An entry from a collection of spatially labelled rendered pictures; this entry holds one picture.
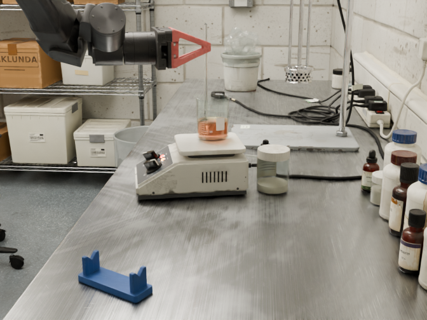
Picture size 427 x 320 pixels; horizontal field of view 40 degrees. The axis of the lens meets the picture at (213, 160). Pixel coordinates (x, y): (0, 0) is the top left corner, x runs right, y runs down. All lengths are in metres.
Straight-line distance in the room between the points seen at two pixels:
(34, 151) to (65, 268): 2.58
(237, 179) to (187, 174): 0.09
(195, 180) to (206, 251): 0.21
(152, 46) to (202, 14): 2.43
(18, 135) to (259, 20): 1.49
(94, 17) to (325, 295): 0.54
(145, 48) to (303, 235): 0.41
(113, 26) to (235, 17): 2.50
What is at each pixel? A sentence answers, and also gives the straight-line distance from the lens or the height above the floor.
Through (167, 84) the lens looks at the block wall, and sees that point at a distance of 3.51.
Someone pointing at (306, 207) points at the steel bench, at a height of 0.75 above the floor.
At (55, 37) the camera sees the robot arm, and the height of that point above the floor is 1.03.
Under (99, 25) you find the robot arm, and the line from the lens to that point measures 0.95.
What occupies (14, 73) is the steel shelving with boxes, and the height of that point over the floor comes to 0.64.
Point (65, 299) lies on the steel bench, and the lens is 0.76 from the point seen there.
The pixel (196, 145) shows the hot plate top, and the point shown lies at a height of 0.84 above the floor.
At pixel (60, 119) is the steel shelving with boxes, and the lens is 3.28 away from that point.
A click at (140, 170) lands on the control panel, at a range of 1.10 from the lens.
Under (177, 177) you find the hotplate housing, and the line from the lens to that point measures 1.03.
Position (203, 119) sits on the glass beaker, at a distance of 1.06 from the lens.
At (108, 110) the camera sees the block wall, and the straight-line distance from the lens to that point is 3.62.
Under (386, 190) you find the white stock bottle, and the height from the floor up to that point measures 0.80.
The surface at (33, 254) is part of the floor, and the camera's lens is 2.64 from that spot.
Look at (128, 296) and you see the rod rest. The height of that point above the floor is 0.76.
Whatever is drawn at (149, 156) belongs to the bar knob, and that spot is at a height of 0.81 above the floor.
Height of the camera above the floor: 1.13
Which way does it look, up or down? 17 degrees down
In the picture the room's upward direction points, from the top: straight up
